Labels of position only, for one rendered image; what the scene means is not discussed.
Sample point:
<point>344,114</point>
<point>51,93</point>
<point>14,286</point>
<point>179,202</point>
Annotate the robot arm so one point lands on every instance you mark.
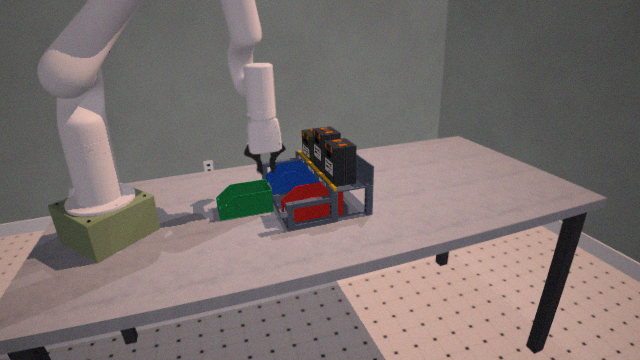
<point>70,64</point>

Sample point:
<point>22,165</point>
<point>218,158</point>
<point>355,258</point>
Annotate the green bin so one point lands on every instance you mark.
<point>245,199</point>

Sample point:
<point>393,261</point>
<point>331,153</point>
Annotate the yellow flat bar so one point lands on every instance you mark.
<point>323,176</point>

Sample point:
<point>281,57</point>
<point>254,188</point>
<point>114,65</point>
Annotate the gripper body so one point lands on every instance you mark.
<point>263,136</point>

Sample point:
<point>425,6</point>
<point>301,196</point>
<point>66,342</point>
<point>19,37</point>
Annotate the dark grey metal bin rack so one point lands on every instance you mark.
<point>351,205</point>

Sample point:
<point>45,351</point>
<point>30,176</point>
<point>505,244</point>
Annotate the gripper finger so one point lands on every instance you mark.
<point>273,157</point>
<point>256,157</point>

